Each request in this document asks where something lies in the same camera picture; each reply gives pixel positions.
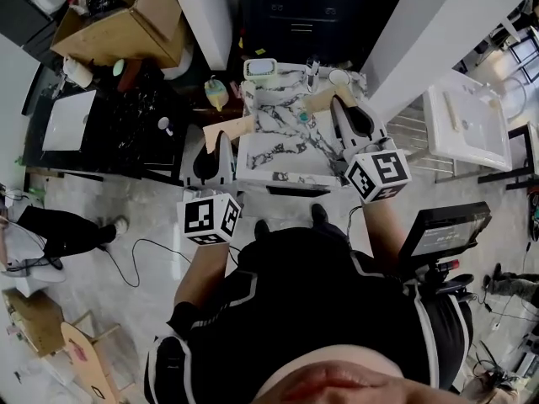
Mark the mint green oval item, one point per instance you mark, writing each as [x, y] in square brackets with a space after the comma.
[119, 67]

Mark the tan stick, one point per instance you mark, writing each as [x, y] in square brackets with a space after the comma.
[451, 112]

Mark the person's black striped clothing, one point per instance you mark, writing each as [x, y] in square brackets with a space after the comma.
[311, 301]

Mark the teal drain plug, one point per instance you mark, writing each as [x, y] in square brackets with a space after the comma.
[304, 118]

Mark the yellow and blue bottle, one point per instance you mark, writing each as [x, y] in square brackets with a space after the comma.
[215, 91]

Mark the brown cardboard box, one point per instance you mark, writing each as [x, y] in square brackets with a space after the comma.
[38, 322]

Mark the white box with green lid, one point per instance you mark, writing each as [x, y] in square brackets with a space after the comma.
[260, 69]

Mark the white roll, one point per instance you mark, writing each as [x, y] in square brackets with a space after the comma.
[80, 74]

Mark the white round stopper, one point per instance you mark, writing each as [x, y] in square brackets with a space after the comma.
[164, 122]

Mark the chrome faucet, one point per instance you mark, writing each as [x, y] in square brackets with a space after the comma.
[312, 76]

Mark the white marble sink counter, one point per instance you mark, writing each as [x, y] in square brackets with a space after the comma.
[286, 158]

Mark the round wooden stool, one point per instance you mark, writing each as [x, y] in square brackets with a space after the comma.
[84, 364]

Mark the white square basin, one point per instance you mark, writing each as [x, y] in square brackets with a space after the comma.
[69, 120]

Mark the person's right forearm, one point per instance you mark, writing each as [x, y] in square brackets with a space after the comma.
[381, 230]

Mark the person's right black shoe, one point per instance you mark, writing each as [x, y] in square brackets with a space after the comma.
[320, 215]

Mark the black cabinet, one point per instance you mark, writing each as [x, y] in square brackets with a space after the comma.
[303, 11]

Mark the person's black shoe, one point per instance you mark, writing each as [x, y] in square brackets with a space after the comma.
[262, 229]
[320, 215]

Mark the white ceramic sink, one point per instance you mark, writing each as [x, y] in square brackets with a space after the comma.
[476, 141]

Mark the black monitor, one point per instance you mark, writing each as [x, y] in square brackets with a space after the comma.
[446, 225]

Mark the person's left black shoe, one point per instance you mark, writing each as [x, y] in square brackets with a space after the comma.
[262, 229]

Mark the person's left forearm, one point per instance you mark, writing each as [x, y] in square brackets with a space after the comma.
[202, 272]

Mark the large open cardboard box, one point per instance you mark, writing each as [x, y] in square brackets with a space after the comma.
[118, 36]

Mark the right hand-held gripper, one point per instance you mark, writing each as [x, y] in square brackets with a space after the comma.
[387, 168]

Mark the pink item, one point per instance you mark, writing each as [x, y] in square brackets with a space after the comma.
[78, 352]

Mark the black metal stool frame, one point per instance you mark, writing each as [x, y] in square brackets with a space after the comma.
[517, 154]

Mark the black monitor mount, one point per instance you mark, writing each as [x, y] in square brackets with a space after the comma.
[438, 274]

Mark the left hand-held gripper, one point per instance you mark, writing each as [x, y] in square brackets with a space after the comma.
[204, 219]

